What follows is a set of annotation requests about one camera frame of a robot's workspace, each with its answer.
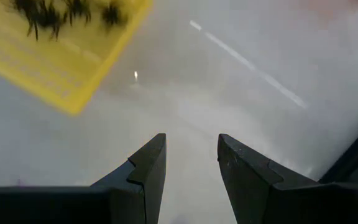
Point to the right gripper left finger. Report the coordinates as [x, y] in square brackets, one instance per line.
[148, 180]

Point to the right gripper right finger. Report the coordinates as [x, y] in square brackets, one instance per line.
[244, 180]

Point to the yellow plastic basket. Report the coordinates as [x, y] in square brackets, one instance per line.
[57, 68]

